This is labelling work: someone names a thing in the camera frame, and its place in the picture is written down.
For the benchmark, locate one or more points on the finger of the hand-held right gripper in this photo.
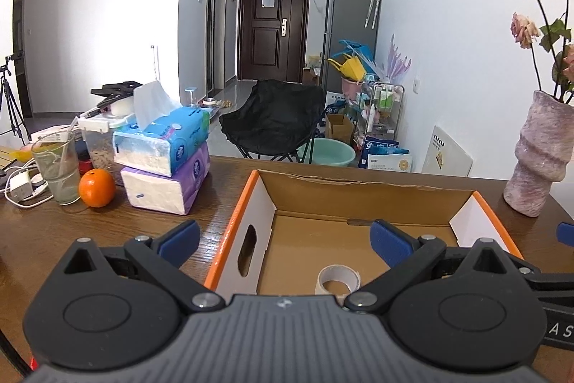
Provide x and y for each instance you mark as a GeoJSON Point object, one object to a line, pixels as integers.
{"type": "Point", "coordinates": [566, 231]}
{"type": "Point", "coordinates": [549, 282]}

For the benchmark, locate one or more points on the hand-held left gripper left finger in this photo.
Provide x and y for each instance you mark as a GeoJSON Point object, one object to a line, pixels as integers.
{"type": "Point", "coordinates": [179, 241]}

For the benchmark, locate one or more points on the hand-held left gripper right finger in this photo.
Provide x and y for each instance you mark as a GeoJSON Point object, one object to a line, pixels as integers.
{"type": "Point", "coordinates": [390, 244]}

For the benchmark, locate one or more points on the white tape roll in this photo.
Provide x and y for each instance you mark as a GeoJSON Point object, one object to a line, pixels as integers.
{"type": "Point", "coordinates": [338, 270]}

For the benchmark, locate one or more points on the orange-red cardboard box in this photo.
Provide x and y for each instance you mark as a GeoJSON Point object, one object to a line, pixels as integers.
{"type": "Point", "coordinates": [358, 194]}

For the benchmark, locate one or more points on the purple tissue pack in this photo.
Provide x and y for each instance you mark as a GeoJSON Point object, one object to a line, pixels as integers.
{"type": "Point", "coordinates": [161, 190]}

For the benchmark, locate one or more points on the pink textured vase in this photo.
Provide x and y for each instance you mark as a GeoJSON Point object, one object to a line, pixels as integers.
{"type": "Point", "coordinates": [536, 158]}

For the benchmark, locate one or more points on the blue and white bag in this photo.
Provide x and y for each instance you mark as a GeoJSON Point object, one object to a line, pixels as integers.
{"type": "Point", "coordinates": [388, 158]}

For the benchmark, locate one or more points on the orange fruit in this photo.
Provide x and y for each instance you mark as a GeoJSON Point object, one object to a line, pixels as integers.
{"type": "Point", "coordinates": [96, 188]}

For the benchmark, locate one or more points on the blue tissue pack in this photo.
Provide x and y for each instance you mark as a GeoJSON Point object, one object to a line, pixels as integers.
{"type": "Point", "coordinates": [166, 140]}

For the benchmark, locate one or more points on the green plastic basin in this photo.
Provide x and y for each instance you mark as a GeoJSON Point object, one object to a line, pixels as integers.
{"type": "Point", "coordinates": [329, 152]}

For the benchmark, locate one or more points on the white board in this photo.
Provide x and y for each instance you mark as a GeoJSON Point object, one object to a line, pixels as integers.
{"type": "Point", "coordinates": [450, 152]}

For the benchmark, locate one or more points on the clear plastic food container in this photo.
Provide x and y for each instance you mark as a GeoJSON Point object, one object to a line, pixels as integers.
{"type": "Point", "coordinates": [101, 145]}

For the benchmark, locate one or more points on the small brown cardboard box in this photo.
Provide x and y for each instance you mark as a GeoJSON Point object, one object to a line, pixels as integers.
{"type": "Point", "coordinates": [338, 127]}

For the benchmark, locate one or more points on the clear drinking glass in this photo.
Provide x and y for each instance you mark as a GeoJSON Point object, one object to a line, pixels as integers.
{"type": "Point", "coordinates": [60, 181]}

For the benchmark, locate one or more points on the metal rack cart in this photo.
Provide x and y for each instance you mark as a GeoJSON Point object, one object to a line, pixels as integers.
{"type": "Point", "coordinates": [385, 105]}

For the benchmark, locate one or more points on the white round container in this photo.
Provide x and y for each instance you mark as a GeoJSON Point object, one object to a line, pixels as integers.
{"type": "Point", "coordinates": [122, 107]}

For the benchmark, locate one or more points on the black folding chair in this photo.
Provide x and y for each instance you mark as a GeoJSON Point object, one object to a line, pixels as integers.
{"type": "Point", "coordinates": [273, 114]}

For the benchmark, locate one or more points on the pink bucket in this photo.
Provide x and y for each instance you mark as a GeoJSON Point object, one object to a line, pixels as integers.
{"type": "Point", "coordinates": [352, 87]}

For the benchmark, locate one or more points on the black flat device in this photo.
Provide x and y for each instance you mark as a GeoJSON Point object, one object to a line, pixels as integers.
{"type": "Point", "coordinates": [116, 89]}

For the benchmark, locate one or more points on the purple decorative feathers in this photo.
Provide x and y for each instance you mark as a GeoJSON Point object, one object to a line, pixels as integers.
{"type": "Point", "coordinates": [398, 64]}

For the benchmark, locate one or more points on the yellow flat item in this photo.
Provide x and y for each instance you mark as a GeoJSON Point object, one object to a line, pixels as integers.
{"type": "Point", "coordinates": [22, 154]}

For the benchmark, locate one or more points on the yellow watering can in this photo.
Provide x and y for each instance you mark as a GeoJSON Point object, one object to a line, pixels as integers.
{"type": "Point", "coordinates": [347, 69]}

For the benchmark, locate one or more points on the black tripod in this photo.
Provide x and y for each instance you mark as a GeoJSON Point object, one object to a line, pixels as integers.
{"type": "Point", "coordinates": [11, 105]}

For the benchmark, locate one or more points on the dark wooden door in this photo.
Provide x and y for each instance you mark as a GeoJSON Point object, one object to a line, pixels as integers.
{"type": "Point", "coordinates": [269, 42]}

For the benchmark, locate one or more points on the grey refrigerator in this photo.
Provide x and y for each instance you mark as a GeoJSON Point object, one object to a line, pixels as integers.
{"type": "Point", "coordinates": [349, 15]}

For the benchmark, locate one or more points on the white wall outlet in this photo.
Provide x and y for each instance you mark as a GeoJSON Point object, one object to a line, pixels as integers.
{"type": "Point", "coordinates": [417, 84]}

